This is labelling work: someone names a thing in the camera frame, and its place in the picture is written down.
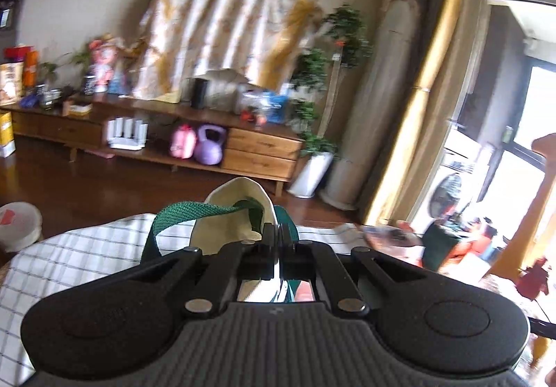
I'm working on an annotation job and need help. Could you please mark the blue plastic bag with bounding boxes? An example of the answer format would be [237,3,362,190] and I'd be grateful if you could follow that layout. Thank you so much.
[261,89,289,123]

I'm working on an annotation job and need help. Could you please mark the red gift bag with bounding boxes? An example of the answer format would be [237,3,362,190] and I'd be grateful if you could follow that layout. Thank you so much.
[2,46,40,99]

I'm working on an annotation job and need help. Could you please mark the small leafy plant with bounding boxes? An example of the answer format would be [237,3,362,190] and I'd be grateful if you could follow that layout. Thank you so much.
[37,61,62,98]

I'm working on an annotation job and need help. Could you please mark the orange plastic stool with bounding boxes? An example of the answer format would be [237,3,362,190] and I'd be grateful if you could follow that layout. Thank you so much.
[452,235,496,266]

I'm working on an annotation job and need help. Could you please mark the plant in dark vase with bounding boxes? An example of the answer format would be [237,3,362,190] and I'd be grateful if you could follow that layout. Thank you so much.
[65,48,96,98]

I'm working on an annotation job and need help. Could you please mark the purple kettlebell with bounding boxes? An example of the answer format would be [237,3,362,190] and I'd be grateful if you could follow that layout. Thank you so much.
[193,124,227,165]

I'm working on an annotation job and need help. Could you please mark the red water bottle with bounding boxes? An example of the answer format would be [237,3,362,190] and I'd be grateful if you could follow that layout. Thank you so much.
[517,257,550,298]

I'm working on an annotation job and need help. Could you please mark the pink white packet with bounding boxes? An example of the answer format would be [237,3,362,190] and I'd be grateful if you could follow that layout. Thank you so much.
[360,222,424,246]

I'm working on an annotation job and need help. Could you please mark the black white checked tablecloth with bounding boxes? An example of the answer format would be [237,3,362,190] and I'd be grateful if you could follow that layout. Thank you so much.
[0,213,370,374]

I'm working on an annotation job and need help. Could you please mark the dark green pen holder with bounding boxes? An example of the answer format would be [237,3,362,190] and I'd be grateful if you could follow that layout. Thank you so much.
[421,222,461,272]

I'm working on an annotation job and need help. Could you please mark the covered standing air conditioner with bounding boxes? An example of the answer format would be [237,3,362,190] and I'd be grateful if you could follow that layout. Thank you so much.
[319,0,424,212]

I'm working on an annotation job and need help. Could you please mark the green potted tree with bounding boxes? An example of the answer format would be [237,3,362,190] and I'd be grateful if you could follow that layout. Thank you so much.
[289,5,374,157]

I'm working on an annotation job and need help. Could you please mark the white bucket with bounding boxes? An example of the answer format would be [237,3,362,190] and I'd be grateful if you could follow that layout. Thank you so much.
[0,201,43,253]

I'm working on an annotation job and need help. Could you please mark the canvas tote bag green straps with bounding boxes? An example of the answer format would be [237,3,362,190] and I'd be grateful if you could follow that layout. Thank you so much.
[141,177,301,305]

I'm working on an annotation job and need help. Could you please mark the black speaker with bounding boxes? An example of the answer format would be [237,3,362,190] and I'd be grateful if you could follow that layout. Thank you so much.
[191,77,209,110]

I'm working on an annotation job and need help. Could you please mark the pink doll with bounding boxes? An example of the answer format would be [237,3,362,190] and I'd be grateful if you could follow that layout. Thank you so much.
[89,35,124,94]

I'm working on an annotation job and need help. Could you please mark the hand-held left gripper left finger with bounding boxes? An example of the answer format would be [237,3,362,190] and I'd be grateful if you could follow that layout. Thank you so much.
[141,223,279,320]

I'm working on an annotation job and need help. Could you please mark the white router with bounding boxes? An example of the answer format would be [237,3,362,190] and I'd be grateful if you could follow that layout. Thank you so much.
[104,118,148,150]

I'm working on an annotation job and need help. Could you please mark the white planter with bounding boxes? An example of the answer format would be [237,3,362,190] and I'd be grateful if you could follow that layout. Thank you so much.
[287,150,334,199]

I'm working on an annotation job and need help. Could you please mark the yellow carton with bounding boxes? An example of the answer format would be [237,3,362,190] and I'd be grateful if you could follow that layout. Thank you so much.
[0,110,17,158]

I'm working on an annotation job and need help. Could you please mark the clear bag of fruit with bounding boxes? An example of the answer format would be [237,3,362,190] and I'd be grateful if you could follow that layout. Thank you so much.
[237,85,270,123]

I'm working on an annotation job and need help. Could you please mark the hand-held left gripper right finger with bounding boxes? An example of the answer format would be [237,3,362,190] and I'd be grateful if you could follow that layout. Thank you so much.
[279,223,433,320]

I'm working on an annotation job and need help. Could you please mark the printed paper bag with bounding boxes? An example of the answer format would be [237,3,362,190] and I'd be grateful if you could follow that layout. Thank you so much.
[0,61,24,105]

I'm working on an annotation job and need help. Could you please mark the yellow patterned sheet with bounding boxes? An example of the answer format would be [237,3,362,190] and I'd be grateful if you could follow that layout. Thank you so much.
[132,0,324,103]

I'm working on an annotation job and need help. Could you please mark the small wooden box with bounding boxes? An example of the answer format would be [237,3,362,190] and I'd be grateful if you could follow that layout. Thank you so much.
[63,100,93,117]

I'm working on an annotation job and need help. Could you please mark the wooden television cabinet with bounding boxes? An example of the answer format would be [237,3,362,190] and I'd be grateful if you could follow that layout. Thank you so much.
[0,94,305,197]

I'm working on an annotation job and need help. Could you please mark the yellow curtain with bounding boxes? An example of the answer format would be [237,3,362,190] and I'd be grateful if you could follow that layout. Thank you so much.
[356,0,474,227]

